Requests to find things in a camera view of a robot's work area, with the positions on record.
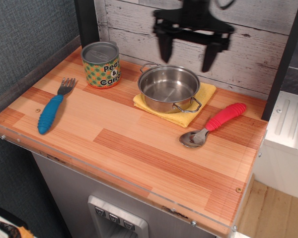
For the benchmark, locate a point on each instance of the peas and carrots can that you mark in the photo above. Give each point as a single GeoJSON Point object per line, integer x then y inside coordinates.
{"type": "Point", "coordinates": [101, 64]}

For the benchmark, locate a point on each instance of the white toy sink unit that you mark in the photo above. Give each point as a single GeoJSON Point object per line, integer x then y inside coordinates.
{"type": "Point", "coordinates": [277, 162]}

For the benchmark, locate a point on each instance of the stainless steel pot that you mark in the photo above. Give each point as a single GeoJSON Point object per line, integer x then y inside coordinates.
{"type": "Point", "coordinates": [169, 88]}

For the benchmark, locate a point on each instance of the black post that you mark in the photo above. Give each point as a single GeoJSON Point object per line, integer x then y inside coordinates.
{"type": "Point", "coordinates": [87, 22]}
{"type": "Point", "coordinates": [282, 70]}

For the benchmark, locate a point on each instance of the blue handled fork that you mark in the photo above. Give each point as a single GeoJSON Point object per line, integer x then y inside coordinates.
{"type": "Point", "coordinates": [48, 115]}

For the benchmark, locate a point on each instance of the grey toy fridge cabinet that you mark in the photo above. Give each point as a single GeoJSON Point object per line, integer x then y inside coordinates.
{"type": "Point", "coordinates": [71, 191]}

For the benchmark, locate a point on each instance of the right black post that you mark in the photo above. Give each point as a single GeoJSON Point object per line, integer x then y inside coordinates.
{"type": "Point", "coordinates": [282, 70]}

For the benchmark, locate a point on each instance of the orange black object corner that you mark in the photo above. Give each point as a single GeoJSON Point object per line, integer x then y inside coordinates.
{"type": "Point", "coordinates": [13, 227]}

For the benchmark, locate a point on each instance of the silver dispenser panel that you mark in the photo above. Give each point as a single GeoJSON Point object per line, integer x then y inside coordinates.
{"type": "Point", "coordinates": [114, 219]}

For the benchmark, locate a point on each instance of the left black post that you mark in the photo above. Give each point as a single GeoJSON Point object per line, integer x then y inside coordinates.
{"type": "Point", "coordinates": [87, 22]}

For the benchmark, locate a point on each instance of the red handled spoon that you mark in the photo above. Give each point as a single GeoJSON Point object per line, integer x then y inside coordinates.
{"type": "Point", "coordinates": [197, 138]}

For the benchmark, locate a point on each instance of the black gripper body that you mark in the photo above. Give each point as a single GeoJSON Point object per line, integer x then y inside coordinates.
{"type": "Point", "coordinates": [193, 22]}

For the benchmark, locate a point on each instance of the yellow cloth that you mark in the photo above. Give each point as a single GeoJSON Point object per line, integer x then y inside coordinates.
{"type": "Point", "coordinates": [180, 118]}

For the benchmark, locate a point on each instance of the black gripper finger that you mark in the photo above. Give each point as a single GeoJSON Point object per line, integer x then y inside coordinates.
{"type": "Point", "coordinates": [165, 42]}
{"type": "Point", "coordinates": [210, 54]}

